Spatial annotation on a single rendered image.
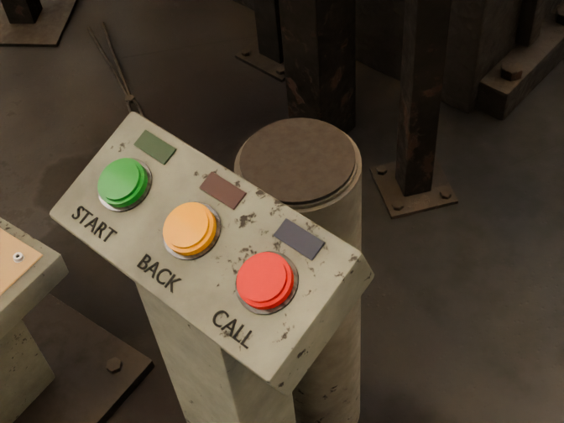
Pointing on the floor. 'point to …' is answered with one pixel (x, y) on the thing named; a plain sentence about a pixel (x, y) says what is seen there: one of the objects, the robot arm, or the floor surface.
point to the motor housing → (320, 60)
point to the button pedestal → (216, 281)
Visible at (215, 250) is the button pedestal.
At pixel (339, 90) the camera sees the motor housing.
